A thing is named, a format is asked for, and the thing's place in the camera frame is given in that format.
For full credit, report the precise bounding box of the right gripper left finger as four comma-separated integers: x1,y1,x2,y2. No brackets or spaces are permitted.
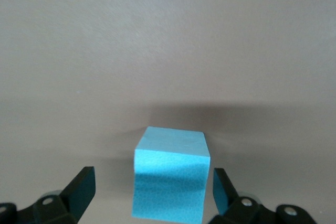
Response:
0,166,96,224

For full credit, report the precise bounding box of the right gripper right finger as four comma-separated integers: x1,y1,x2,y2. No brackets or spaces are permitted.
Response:
209,167,317,224

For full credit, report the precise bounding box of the light blue foam block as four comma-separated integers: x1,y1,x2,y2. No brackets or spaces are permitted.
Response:
132,126,212,223

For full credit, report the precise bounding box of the brown table cover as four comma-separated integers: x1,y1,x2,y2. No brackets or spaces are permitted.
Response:
0,0,336,224

